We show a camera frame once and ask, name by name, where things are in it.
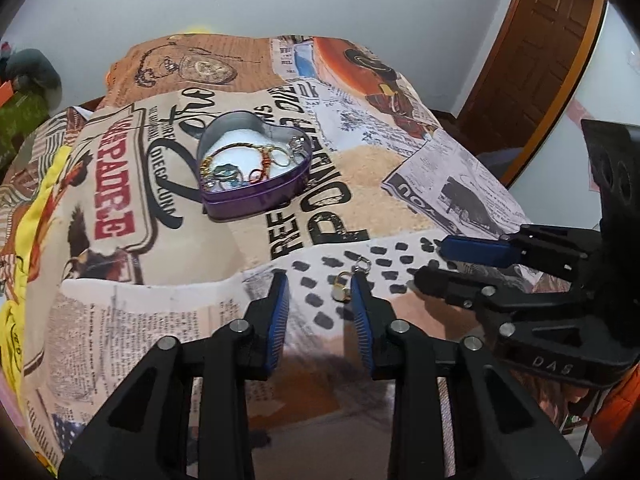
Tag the printed blanket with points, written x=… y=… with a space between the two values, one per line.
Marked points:
x=200 y=270

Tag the brown wooden door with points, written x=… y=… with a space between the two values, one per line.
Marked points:
x=530 y=45

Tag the small gold padlock charm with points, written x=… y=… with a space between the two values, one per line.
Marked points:
x=344 y=287

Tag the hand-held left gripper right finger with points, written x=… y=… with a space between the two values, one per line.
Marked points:
x=361 y=320

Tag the orange cloth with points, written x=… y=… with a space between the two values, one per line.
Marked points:
x=620 y=405

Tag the striped brown cloth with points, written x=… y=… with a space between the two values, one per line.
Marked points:
x=45 y=155

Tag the yellow cloth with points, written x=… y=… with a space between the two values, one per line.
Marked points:
x=30 y=240

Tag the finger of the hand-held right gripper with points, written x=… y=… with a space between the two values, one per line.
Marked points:
x=475 y=251
x=550 y=360

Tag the tangle of jewelry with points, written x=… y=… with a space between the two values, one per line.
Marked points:
x=250 y=167

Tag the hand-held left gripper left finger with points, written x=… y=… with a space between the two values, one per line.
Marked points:
x=280 y=320

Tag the green patterned cloth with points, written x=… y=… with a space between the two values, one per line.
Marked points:
x=22 y=120

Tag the yellow object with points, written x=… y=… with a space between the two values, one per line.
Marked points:
x=200 y=30

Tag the orange box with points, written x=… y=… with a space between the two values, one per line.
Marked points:
x=5 y=92

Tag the purple heart-shaped tin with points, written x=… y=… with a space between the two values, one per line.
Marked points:
x=250 y=202

